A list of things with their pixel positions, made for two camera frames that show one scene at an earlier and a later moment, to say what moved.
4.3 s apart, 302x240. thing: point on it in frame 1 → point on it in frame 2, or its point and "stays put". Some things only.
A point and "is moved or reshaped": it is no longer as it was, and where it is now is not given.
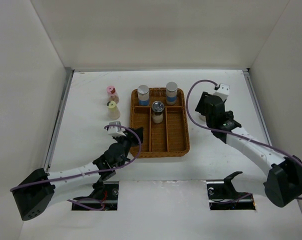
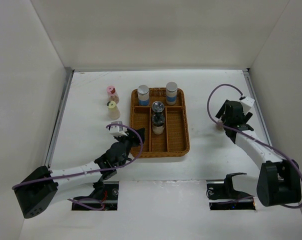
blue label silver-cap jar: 143,95 stays put
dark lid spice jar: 202,117 is moved or reshaped
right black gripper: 201,105 → 246,116
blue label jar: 171,90 stays put
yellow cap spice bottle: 114,113 stays put
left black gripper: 133,141 stays put
